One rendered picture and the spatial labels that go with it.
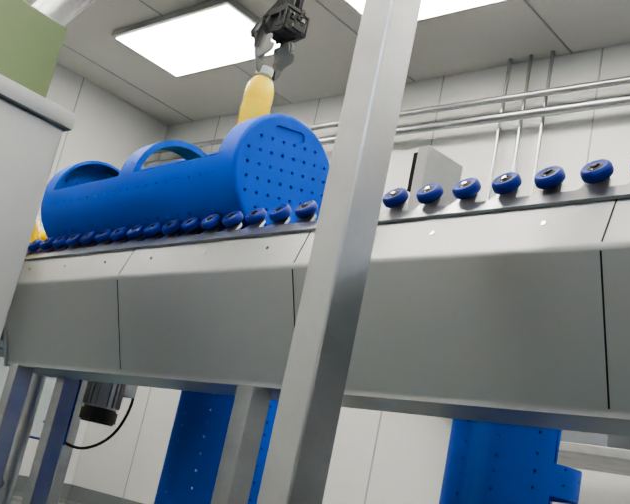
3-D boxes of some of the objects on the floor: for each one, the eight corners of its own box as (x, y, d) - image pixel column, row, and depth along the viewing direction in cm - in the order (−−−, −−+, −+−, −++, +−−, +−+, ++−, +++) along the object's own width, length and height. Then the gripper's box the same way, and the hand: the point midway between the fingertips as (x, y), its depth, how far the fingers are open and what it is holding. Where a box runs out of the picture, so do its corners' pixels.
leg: (-4, 619, 228) (64, 376, 245) (-14, 613, 233) (54, 375, 249) (17, 621, 232) (82, 381, 248) (7, 615, 236) (72, 380, 252)
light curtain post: (202, 914, 99) (455, -307, 142) (171, 889, 103) (426, -288, 147) (244, 907, 102) (478, -280, 146) (212, 883, 107) (449, -263, 151)
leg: (-58, 615, 220) (17, 363, 236) (-66, 610, 224) (7, 363, 240) (-35, 617, 223) (37, 369, 239) (-44, 611, 227) (27, 368, 244)
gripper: (286, -27, 201) (265, 58, 196) (322, -1, 208) (303, 82, 203) (262, -16, 208) (240, 66, 202) (297, 8, 215) (278, 89, 209)
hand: (265, 71), depth 205 cm, fingers closed on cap, 4 cm apart
